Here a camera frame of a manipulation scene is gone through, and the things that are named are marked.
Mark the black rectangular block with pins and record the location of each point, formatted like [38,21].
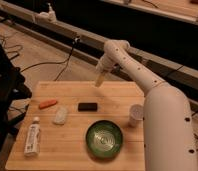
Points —
[87,107]

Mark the grey metal rail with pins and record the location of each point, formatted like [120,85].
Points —
[96,21]

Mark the white squeeze bottle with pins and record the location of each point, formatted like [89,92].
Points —
[32,140]

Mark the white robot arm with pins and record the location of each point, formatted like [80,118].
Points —
[169,143]

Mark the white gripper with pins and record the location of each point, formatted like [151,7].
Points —
[105,64]

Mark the orange carrot toy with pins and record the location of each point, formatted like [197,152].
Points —
[47,103]

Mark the white clamp on rail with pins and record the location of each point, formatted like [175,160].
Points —
[50,15]

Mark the black chair frame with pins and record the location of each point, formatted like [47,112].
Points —
[12,87]

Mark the white paper cup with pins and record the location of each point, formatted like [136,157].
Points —
[135,115]

